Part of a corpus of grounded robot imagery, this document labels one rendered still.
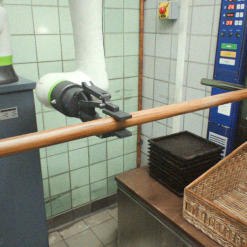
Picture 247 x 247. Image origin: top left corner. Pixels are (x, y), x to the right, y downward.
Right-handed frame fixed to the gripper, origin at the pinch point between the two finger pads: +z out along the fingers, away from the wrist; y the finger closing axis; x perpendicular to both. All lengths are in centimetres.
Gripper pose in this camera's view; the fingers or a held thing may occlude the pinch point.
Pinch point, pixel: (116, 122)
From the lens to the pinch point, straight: 60.2
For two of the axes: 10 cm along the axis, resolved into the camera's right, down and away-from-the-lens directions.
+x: -8.3, 1.8, -5.3
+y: 0.0, 9.4, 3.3
